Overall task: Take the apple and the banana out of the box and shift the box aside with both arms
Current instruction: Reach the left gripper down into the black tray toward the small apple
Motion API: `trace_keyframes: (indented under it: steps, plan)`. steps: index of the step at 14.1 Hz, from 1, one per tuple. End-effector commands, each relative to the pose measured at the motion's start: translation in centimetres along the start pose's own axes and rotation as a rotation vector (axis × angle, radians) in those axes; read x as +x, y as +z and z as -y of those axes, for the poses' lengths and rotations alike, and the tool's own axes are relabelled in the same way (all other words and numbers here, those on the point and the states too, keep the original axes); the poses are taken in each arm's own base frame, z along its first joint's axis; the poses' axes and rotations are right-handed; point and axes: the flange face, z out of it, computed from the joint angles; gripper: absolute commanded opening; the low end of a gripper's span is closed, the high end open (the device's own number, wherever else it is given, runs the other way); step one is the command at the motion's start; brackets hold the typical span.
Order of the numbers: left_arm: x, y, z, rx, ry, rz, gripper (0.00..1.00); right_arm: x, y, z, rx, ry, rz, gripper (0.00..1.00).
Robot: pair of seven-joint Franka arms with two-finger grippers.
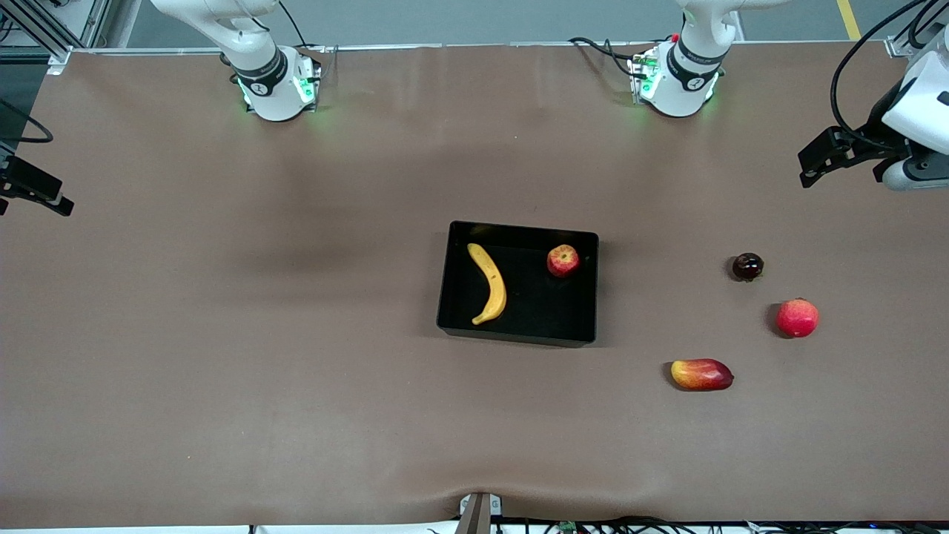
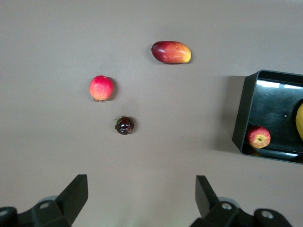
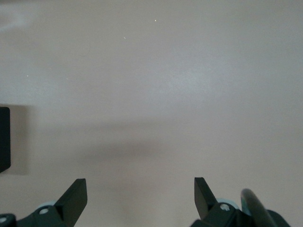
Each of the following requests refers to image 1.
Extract small red yellow apple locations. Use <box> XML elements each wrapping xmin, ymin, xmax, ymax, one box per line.
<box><xmin>546</xmin><ymin>244</ymin><xmax>581</xmax><ymax>279</ymax></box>

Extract black rectangular plastic box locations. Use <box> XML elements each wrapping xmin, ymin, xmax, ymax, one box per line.
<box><xmin>436</xmin><ymin>220</ymin><xmax>600</xmax><ymax>348</ymax></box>

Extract yellow banana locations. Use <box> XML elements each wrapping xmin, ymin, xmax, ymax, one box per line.
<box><xmin>467</xmin><ymin>243</ymin><xmax>508</xmax><ymax>326</ymax></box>

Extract large red apple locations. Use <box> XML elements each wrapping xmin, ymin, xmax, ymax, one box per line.
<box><xmin>776</xmin><ymin>297</ymin><xmax>820</xmax><ymax>339</ymax></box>

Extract red yellow mango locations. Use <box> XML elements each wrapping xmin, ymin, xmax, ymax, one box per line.
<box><xmin>670</xmin><ymin>358</ymin><xmax>735</xmax><ymax>392</ymax></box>

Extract table cover mat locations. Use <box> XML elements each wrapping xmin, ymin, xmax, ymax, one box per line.
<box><xmin>0</xmin><ymin>41</ymin><xmax>949</xmax><ymax>529</ymax></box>

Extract metal table clamp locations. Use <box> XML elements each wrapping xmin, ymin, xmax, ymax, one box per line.
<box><xmin>456</xmin><ymin>492</ymin><xmax>503</xmax><ymax>534</ymax></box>

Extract aluminium frame extrusion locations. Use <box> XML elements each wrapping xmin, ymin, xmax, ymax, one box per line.
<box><xmin>886</xmin><ymin>0</ymin><xmax>949</xmax><ymax>59</ymax></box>
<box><xmin>0</xmin><ymin>0</ymin><xmax>112</xmax><ymax>75</ymax></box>

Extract black left arm base cables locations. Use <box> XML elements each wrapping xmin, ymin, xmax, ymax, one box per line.
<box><xmin>569</xmin><ymin>36</ymin><xmax>640</xmax><ymax>79</ymax></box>

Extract black right arm base cable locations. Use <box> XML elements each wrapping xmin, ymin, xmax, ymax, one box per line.
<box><xmin>278</xmin><ymin>0</ymin><xmax>327</xmax><ymax>53</ymax></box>

